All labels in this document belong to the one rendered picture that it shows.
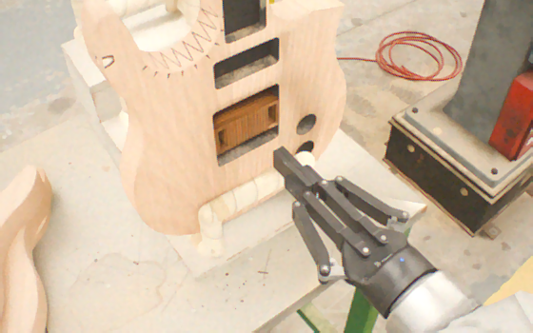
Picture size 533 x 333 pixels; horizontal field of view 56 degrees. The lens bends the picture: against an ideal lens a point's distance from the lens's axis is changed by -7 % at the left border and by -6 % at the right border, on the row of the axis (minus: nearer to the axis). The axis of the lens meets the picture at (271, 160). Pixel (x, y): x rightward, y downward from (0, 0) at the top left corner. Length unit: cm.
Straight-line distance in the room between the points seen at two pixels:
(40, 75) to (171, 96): 229
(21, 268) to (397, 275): 54
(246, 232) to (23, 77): 219
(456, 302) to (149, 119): 37
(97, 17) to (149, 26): 48
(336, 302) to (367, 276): 129
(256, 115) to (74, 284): 39
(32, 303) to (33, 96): 202
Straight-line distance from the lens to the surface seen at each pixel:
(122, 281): 84
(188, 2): 92
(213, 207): 74
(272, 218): 86
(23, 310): 80
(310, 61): 70
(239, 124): 68
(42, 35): 316
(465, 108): 199
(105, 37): 52
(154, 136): 62
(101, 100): 91
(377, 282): 54
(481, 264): 204
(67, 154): 103
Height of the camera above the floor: 164
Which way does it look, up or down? 49 degrees down
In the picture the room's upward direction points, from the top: straight up
